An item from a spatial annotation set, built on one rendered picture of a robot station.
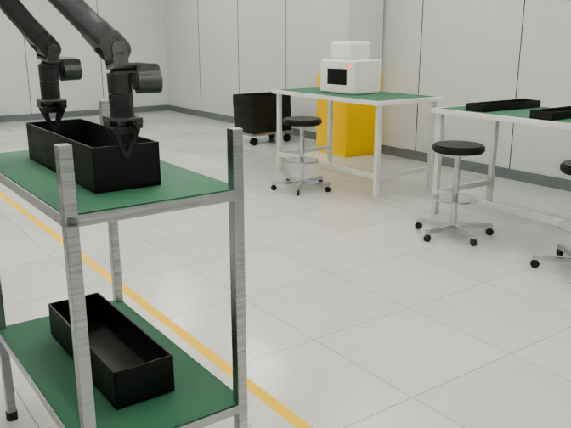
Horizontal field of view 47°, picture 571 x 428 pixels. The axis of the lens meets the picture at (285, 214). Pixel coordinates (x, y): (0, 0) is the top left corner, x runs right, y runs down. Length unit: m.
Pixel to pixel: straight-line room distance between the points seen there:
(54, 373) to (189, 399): 0.45
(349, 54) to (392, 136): 1.77
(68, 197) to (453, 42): 5.78
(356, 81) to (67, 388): 4.45
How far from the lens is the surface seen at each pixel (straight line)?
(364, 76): 6.03
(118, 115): 1.62
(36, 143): 2.09
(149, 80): 1.63
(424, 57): 7.18
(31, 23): 2.10
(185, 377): 2.01
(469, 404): 2.62
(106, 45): 1.62
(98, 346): 2.22
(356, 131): 7.40
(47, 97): 2.16
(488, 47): 6.67
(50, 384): 2.07
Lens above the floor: 1.32
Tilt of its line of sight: 15 degrees down
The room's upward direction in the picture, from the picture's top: straight up
